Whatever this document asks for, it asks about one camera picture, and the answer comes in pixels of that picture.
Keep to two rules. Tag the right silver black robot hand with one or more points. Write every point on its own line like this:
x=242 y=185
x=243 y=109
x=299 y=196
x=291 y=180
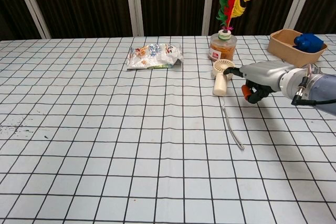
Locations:
x=262 y=73

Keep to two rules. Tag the beige handheld fan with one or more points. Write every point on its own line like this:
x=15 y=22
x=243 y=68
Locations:
x=220 y=85

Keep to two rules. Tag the tan paper tray box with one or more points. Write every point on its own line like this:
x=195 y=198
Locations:
x=283 y=48

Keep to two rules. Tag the clear jar orange snacks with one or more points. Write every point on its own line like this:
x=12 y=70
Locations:
x=223 y=49

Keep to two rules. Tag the blue toy block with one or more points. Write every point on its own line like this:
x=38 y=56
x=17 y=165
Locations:
x=309 y=41

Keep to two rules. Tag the colourful feather shuttlecock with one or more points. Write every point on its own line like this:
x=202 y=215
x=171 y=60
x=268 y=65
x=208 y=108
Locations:
x=232 y=1

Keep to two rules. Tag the crinkled white snack bag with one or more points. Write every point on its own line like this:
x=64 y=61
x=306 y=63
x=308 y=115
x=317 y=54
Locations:
x=152 y=56

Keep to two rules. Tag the white black grid tablecloth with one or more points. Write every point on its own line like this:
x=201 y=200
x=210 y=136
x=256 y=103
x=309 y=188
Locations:
x=105 y=129

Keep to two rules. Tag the dark pleated backdrop curtain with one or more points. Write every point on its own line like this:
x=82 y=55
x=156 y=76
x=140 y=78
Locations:
x=86 y=1

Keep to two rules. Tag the white metal frame post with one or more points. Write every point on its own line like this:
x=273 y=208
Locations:
x=299 y=3
x=31 y=3
x=134 y=3
x=210 y=11

